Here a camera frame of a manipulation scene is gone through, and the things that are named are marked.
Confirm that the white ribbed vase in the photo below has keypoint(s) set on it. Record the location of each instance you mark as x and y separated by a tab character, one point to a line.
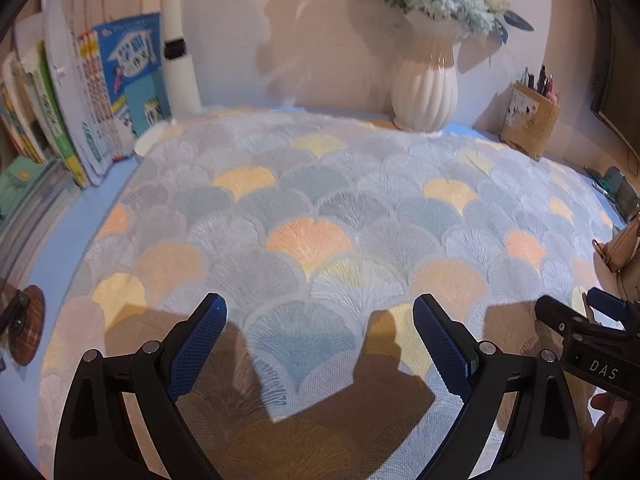
425	90

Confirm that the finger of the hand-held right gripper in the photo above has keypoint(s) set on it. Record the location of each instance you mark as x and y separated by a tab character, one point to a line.
562	320
607	305

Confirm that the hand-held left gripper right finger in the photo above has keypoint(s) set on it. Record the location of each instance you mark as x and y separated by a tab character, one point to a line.
442	345

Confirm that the person's right hand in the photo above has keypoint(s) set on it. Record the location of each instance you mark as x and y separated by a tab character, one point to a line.
610	430

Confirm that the white desk lamp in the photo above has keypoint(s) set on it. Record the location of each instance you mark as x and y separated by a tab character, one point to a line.
182	80

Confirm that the green pen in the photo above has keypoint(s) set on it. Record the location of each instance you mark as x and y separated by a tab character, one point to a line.
605	187

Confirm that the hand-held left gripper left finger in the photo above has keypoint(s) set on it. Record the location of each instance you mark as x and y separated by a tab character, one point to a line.
200	345

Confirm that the beige handbag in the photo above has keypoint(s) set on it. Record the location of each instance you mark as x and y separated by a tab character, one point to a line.
625	250

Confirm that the brown wooden disc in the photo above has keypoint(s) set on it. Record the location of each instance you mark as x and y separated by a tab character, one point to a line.
32	340

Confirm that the bunch of pens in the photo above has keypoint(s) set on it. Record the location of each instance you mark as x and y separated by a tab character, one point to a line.
540	82

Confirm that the dark monitor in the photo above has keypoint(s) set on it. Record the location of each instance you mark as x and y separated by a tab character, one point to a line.
620	60

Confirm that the row of books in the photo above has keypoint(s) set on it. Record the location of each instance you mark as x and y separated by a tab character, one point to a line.
100	85

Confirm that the wooden pen holder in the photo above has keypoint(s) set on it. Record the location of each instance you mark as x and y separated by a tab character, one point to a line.
530	125

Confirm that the fan pattern tablecloth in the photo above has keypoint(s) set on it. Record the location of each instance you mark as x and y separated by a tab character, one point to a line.
325	200

